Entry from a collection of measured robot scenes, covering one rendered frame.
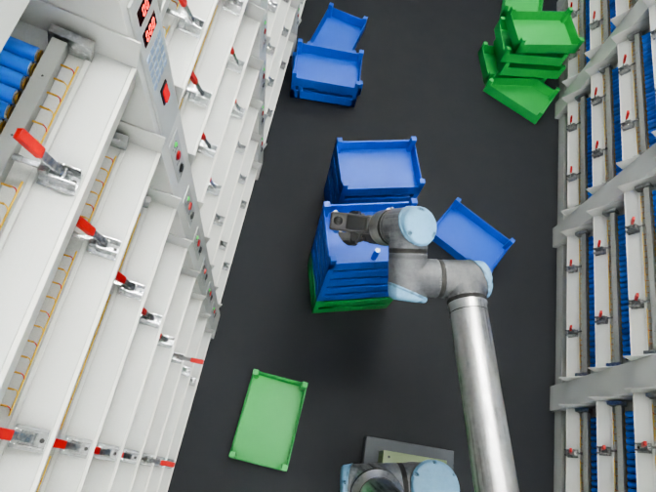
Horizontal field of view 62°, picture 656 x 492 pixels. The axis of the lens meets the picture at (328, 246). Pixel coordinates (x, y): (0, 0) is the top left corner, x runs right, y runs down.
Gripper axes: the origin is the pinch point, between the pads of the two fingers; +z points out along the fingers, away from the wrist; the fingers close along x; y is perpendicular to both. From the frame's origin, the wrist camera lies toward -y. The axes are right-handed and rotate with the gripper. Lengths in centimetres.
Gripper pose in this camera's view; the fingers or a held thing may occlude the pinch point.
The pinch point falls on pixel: (339, 228)
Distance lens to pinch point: 154.5
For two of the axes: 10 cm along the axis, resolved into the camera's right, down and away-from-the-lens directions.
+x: 1.1, -9.9, 0.6
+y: 8.9, 1.2, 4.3
